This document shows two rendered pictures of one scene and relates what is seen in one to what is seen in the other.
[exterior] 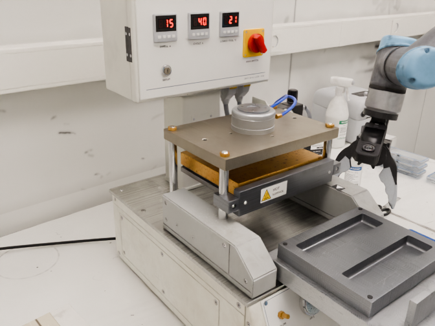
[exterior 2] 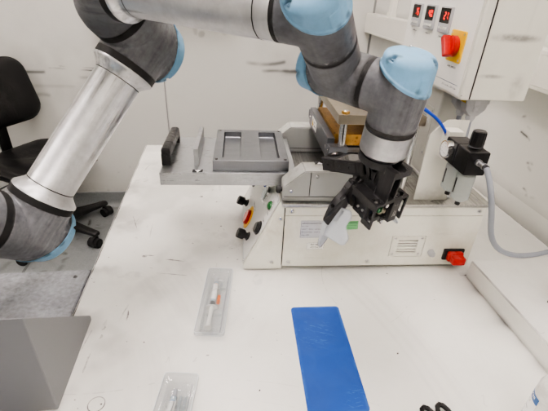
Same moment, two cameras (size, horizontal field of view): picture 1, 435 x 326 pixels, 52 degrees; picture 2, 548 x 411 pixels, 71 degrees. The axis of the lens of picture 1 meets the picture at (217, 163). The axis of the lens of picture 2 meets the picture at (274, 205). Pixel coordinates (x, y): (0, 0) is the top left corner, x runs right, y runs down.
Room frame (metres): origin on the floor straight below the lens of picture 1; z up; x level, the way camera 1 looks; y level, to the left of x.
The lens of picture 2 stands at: (1.09, -0.92, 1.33)
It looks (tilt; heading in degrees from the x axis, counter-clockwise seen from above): 30 degrees down; 123
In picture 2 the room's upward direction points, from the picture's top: 3 degrees clockwise
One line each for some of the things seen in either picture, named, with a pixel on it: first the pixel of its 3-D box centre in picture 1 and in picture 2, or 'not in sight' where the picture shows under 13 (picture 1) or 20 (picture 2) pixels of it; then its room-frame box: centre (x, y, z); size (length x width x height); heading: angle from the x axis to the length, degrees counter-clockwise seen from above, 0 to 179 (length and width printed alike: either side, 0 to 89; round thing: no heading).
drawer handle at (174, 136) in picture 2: not in sight; (170, 144); (0.43, -0.34, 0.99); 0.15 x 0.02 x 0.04; 128
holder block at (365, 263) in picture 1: (363, 252); (249, 148); (0.57, -0.22, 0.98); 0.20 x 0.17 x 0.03; 128
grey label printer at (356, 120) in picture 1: (350, 112); not in sight; (1.68, -0.51, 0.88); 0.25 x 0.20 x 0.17; 35
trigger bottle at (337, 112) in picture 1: (338, 112); not in sight; (1.54, -0.43, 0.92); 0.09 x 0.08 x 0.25; 54
